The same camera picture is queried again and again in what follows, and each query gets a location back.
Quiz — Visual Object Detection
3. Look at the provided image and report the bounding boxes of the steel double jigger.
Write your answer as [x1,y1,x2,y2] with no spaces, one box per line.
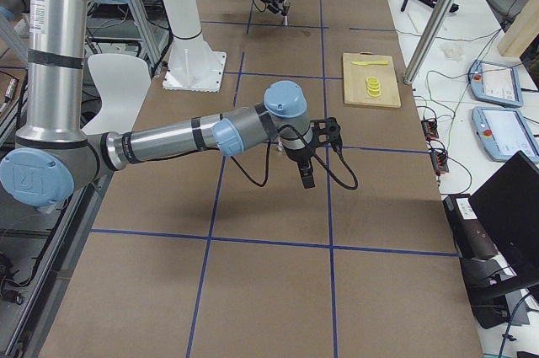
[281,1,291,26]

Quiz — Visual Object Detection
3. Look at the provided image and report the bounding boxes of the lemon slices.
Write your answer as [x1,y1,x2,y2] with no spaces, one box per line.
[366,76,382,99]

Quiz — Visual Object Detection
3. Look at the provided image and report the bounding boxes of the wooden cutting board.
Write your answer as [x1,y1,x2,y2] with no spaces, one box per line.
[342,53,401,109]

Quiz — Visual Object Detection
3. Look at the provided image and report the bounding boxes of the yellow plastic knife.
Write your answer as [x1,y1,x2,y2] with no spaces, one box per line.
[351,60,389,67]

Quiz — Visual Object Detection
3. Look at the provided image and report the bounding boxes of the white chair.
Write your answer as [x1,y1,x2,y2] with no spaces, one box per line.
[83,53,151,136]

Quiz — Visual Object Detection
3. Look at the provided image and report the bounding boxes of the crumpled white tissue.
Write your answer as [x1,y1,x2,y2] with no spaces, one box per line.
[440,43,464,61]

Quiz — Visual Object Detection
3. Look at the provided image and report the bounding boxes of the lower teach pendant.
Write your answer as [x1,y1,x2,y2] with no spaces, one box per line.
[472,106,538,163]

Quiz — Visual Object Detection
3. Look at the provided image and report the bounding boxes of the teach pendant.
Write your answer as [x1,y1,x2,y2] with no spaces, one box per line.
[472,106,538,163]
[467,60,524,108]

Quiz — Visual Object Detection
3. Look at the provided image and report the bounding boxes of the upper teach pendant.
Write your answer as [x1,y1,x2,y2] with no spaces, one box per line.
[467,60,524,108]

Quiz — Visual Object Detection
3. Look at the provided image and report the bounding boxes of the black laptop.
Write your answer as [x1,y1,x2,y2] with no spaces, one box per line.
[470,151,539,269]

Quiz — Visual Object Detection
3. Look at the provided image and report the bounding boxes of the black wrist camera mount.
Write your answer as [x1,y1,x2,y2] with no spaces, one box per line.
[310,117,343,153]

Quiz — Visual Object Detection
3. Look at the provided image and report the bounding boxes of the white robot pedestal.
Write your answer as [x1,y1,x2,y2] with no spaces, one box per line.
[163,0,227,93]

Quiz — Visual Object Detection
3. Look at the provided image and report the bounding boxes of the aluminium frame post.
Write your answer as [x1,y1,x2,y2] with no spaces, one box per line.
[403,0,454,85]

